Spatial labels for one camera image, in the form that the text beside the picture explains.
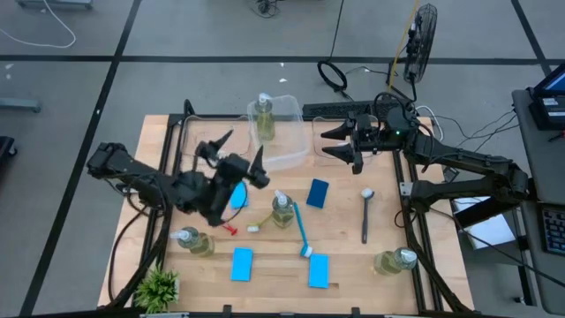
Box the black floor fan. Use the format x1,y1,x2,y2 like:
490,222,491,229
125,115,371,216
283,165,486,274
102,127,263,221
403,3,439,85

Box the black chair base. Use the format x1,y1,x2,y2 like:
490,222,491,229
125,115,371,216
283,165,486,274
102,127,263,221
0,135,19,171

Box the white cable loop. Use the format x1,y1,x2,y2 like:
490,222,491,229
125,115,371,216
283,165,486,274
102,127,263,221
414,104,445,146

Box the black cable bundle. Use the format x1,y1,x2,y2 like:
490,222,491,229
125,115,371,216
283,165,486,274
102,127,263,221
255,0,280,19

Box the yellow hanging cable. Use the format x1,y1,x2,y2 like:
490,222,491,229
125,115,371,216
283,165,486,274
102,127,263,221
387,0,420,98

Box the grey desk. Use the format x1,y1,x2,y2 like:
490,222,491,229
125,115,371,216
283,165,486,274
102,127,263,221
511,87,565,315

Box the grey floor bar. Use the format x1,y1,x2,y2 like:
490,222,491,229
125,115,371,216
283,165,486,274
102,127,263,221
0,97,43,114

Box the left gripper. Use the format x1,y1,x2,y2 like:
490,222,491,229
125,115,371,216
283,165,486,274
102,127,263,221
196,129,271,189

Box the clear yellow-green soap bottle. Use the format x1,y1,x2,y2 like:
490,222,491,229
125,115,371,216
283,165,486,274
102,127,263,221
255,92,277,142
271,189,296,230
169,226,216,258
373,246,418,277

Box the clear deep plastic bin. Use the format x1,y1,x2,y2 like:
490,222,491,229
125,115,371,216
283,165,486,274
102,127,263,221
246,94,312,172

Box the clear shallow plastic tray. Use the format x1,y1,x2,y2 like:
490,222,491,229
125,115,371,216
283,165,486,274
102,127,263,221
181,114,252,165
311,114,384,167

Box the light blue sponge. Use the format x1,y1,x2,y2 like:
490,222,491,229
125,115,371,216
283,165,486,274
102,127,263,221
229,180,251,210
230,246,255,283
307,253,331,290

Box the green dish brush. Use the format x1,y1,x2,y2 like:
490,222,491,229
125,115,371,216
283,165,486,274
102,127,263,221
245,211,275,234

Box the small green potted plant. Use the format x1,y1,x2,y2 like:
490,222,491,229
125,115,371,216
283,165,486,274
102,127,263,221
133,264,181,314

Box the black laptop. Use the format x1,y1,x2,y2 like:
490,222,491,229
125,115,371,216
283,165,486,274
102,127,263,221
527,64,565,133

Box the black hanging cable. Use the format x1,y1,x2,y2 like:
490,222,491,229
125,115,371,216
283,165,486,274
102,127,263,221
329,0,346,58

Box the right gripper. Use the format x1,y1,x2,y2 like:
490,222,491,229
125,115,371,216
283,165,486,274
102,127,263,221
320,119,402,175

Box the black keyboard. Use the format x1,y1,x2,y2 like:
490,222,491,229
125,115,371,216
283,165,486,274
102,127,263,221
539,202,565,257

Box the black diagonal desk bar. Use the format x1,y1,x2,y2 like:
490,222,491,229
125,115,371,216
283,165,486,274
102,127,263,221
452,178,538,229

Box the coiled black cable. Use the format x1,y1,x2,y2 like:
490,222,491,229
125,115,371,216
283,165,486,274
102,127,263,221
316,60,354,102

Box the black aluminium table frame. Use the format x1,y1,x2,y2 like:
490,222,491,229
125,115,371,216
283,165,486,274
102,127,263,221
105,99,476,318

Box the dark blue sponge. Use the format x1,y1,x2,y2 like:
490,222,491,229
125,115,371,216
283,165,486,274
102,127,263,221
305,178,331,209

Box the blue dish brush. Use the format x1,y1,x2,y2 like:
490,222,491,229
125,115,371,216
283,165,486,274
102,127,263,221
291,201,314,259

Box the dark grey dish brush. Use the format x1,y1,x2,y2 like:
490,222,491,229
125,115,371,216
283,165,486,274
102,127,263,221
360,187,375,245

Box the grey cart base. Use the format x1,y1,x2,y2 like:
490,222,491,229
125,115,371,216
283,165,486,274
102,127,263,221
16,0,94,11

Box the white floor cable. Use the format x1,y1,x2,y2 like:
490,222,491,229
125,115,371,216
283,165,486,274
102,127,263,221
0,0,78,49

